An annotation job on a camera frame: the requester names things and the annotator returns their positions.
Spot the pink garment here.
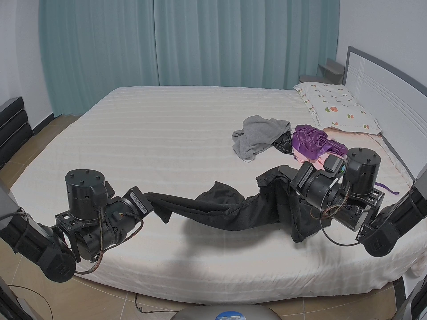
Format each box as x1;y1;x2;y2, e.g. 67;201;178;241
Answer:
294;150;329;172

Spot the black patterned garment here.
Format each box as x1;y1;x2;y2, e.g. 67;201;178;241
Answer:
272;130;296;155

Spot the blue-green curtain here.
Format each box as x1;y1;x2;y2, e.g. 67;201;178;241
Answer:
38;0;159;117
153;0;341;91

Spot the purple satin garment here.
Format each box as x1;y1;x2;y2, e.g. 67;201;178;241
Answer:
291;124;400;196

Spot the black cable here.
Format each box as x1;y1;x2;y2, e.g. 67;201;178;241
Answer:
134;293;182;313

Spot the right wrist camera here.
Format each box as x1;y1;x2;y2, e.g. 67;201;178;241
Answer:
323;154;347;179

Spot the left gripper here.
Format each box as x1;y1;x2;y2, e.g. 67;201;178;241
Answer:
100;186;154;246

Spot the grey bedside table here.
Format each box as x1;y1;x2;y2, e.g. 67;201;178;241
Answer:
298;58;345;84

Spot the bed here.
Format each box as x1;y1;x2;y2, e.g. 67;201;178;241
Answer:
7;46;427;304

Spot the black T-shirt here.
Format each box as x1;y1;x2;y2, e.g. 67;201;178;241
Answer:
146;165;326;244

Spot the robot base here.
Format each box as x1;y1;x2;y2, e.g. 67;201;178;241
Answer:
169;305;281;320

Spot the white printed pillow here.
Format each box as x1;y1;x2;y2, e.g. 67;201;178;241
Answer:
294;82;382;136

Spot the grey garment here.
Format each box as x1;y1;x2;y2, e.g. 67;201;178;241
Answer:
232;115;292;162

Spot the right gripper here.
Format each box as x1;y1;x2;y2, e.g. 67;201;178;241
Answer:
290;161;345;210

